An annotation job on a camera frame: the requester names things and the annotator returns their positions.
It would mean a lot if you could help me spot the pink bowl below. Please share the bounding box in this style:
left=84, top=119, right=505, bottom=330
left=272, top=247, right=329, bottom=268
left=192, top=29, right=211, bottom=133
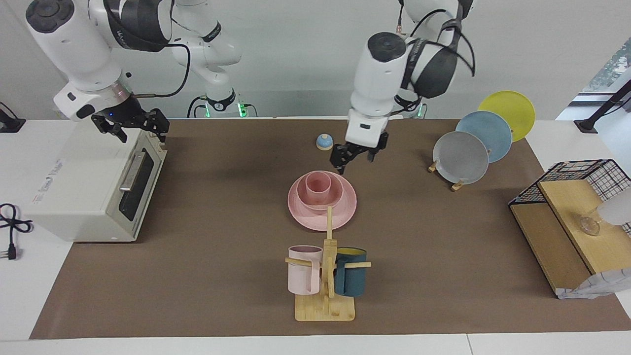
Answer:
left=296, top=171, right=344, bottom=211

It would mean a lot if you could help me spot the pink cup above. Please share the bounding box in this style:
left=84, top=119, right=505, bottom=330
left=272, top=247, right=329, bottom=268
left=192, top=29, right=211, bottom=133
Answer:
left=305, top=173, right=332, bottom=204

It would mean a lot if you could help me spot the pink plate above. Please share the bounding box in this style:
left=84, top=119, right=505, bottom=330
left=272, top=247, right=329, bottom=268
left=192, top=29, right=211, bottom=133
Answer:
left=287, top=171, right=357, bottom=231

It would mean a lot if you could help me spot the beige toaster oven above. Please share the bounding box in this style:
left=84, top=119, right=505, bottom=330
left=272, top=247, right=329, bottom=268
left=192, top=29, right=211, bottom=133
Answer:
left=22, top=118, right=168, bottom=243

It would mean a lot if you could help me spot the grey plate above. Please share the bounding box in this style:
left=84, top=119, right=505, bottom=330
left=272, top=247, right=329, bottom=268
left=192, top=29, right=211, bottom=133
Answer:
left=433, top=131, right=490, bottom=185

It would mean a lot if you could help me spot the wooden plate rack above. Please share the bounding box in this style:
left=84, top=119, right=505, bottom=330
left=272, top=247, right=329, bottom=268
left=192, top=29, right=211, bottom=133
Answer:
left=427, top=158, right=466, bottom=192

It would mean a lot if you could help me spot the dark blue mug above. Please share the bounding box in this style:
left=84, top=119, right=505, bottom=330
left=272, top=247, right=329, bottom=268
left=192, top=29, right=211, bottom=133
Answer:
left=334, top=247, right=368, bottom=297

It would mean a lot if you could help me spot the pale pink mug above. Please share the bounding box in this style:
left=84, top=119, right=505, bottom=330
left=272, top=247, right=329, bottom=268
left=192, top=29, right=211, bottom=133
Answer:
left=287, top=245, right=323, bottom=296

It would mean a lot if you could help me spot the light blue plate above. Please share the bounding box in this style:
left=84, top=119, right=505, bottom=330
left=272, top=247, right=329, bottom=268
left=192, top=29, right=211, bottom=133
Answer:
left=455, top=111, right=513, bottom=163

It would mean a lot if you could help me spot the wooden mug tree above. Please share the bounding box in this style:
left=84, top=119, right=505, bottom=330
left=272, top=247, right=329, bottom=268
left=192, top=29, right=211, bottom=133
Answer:
left=284, top=206, right=372, bottom=322

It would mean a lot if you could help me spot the brown table mat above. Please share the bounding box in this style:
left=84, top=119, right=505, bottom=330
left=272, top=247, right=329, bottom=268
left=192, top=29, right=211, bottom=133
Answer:
left=29, top=118, right=631, bottom=340

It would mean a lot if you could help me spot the yellow plate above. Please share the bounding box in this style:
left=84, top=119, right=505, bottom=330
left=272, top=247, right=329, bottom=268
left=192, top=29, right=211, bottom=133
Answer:
left=478, top=90, right=536, bottom=143

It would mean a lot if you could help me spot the wooden two-tier shelf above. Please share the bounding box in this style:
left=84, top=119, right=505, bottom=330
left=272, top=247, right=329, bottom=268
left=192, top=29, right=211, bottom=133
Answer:
left=510, top=179, right=631, bottom=297

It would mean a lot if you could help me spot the clear glass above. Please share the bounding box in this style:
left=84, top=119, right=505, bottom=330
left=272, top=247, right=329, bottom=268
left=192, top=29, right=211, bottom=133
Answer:
left=579, top=209, right=602, bottom=237

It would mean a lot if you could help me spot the black clamp stand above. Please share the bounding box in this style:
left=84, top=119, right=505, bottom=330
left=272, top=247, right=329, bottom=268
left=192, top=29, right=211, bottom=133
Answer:
left=574, top=79, right=631, bottom=134

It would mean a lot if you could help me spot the frosted white cup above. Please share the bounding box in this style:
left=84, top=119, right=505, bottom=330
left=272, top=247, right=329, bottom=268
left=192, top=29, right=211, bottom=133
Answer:
left=596, top=189, right=631, bottom=226

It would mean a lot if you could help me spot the window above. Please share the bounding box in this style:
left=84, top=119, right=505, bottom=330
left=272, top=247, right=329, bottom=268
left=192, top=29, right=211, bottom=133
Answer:
left=582, top=35, right=631, bottom=95

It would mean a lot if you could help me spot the patterned white cloth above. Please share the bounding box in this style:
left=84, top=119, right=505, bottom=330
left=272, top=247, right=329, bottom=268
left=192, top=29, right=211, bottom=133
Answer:
left=557, top=268, right=631, bottom=300

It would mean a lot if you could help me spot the black base cable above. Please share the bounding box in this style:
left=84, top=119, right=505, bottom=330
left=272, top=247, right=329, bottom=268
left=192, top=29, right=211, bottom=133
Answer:
left=186, top=96, right=210, bottom=119

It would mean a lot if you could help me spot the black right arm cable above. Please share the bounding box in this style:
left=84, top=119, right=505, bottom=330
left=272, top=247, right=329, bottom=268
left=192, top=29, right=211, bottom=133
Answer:
left=133, top=43, right=191, bottom=98

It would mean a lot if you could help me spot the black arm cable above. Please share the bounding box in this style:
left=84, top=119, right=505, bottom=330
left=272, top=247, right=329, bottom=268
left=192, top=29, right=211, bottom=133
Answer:
left=396, top=0, right=477, bottom=77
left=133, top=43, right=191, bottom=98

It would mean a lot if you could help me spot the black bracket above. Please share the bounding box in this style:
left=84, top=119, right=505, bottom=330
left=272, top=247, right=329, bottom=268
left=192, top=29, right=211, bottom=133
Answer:
left=0, top=102, right=26, bottom=134

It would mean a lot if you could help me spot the black power cable with plug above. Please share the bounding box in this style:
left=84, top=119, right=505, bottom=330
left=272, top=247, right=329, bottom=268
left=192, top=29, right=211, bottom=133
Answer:
left=0, top=203, right=34, bottom=261

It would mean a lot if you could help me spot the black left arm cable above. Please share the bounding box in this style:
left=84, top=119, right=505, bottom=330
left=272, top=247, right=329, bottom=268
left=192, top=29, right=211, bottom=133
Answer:
left=396, top=0, right=477, bottom=77

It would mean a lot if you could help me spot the black wire basket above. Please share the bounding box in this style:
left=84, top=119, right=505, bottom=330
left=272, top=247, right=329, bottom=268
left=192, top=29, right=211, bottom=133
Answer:
left=509, top=159, right=631, bottom=235

